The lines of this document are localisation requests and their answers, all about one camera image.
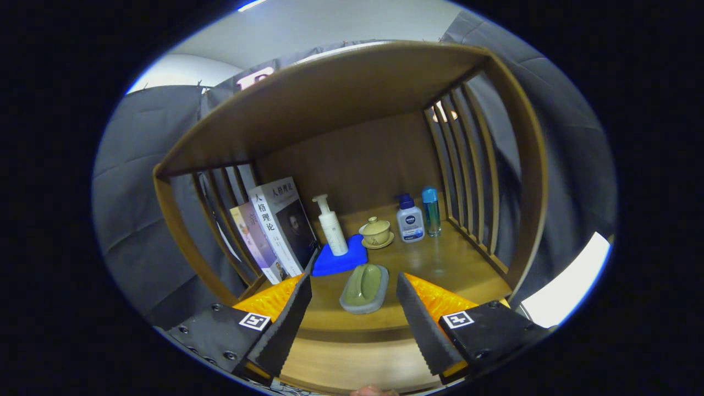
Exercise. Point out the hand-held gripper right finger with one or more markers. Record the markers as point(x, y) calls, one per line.
point(423, 330)

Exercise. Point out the brown wooden drawer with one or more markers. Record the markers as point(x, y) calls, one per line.
point(357, 363)

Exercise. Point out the white flat panel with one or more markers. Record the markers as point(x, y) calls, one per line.
point(566, 286)

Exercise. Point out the white pump bottle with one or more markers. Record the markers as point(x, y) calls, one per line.
point(334, 231)

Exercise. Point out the white book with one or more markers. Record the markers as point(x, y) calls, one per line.
point(280, 220)

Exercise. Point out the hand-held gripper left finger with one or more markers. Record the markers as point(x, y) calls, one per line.
point(286, 324)

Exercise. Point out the black backdrop cloth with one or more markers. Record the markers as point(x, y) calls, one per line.
point(132, 220)

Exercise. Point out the teal slim bottle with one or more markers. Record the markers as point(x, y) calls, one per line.
point(432, 212)

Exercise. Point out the ceiling light strip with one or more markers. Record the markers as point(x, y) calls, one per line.
point(252, 5)

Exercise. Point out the pink purple book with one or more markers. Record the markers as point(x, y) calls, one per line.
point(254, 242)

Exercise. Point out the yellow lidded teacup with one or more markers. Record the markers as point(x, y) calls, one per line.
point(377, 232)

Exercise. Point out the brown wooden cabinet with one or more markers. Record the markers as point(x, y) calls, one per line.
point(330, 99)

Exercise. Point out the blue folded cloth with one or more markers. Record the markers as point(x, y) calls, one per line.
point(335, 265)

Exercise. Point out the wooden countertop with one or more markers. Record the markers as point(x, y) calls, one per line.
point(440, 269)

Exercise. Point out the green soap bar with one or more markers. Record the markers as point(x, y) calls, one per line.
point(363, 286)

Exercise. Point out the white lotion bottle blue cap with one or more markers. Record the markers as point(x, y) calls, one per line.
point(410, 223)

